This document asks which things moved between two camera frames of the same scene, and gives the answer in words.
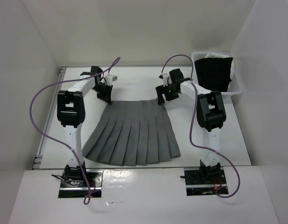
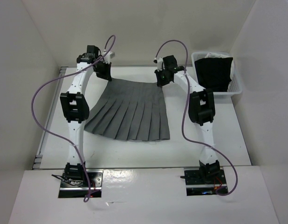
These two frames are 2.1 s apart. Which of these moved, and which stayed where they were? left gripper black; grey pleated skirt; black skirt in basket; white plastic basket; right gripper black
Moved: right gripper black; left gripper black; grey pleated skirt
Stayed: white plastic basket; black skirt in basket
